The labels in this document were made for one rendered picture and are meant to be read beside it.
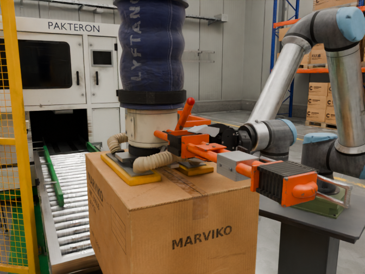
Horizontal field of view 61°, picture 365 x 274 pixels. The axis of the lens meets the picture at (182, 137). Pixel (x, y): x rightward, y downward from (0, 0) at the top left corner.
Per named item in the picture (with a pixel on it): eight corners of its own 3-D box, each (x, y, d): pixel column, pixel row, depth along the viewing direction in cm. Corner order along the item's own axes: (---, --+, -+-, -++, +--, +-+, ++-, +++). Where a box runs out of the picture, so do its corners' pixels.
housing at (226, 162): (214, 173, 69) (215, 153, 68) (239, 168, 72) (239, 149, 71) (234, 182, 63) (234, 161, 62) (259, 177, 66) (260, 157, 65)
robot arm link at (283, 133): (298, 150, 98) (301, 119, 96) (268, 155, 93) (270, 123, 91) (277, 144, 106) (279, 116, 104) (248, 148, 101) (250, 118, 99)
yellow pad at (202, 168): (146, 153, 126) (146, 141, 125) (169, 150, 131) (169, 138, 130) (187, 177, 97) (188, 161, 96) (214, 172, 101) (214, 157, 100)
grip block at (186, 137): (165, 151, 87) (165, 131, 86) (195, 148, 92) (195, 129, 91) (179, 159, 80) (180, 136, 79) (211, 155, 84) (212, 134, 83)
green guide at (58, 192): (36, 154, 335) (35, 145, 333) (46, 153, 339) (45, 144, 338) (46, 209, 195) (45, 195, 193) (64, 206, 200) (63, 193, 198)
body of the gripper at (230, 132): (204, 150, 93) (236, 145, 99) (220, 156, 86) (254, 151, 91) (204, 125, 92) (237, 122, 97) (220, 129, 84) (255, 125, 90)
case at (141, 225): (89, 242, 133) (85, 153, 125) (173, 223, 151) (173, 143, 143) (133, 352, 81) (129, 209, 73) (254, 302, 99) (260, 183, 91)
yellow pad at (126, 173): (100, 158, 117) (99, 145, 116) (125, 155, 122) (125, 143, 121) (129, 187, 88) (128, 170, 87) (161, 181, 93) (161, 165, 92)
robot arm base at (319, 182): (303, 177, 168) (304, 160, 166) (340, 186, 156) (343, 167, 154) (288, 186, 155) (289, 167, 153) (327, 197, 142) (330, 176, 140)
